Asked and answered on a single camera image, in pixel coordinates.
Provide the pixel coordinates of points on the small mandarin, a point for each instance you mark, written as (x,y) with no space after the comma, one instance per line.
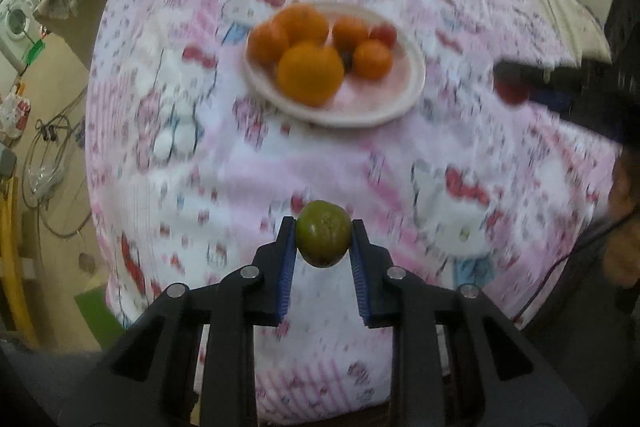
(348,32)
(266,44)
(372,60)

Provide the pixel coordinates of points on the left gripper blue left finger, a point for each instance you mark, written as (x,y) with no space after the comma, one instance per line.
(285,254)

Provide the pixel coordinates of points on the white washing machine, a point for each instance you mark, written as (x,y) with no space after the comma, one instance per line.
(19,32)

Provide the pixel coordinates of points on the pink Hello Kitty bedsheet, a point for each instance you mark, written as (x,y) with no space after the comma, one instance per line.
(189,172)

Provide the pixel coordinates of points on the person's right hand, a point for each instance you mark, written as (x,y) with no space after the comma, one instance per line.
(621,258)

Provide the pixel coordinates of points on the red cherry tomato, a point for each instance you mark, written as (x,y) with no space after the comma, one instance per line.
(385,33)
(511,94)

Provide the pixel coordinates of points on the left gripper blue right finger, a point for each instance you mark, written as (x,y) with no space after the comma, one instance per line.
(368,269)

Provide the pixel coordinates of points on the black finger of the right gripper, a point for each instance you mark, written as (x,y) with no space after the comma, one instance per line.
(555,88)

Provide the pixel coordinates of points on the medium orange with sticker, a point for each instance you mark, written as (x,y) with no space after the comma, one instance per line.
(302,22)

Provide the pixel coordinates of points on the pink strawberry plate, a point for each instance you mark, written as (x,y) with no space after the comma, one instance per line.
(360,103)

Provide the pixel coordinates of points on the green lime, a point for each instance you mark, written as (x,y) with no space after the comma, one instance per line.
(323,233)

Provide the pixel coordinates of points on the large orange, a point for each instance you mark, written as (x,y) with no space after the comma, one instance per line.
(310,74)

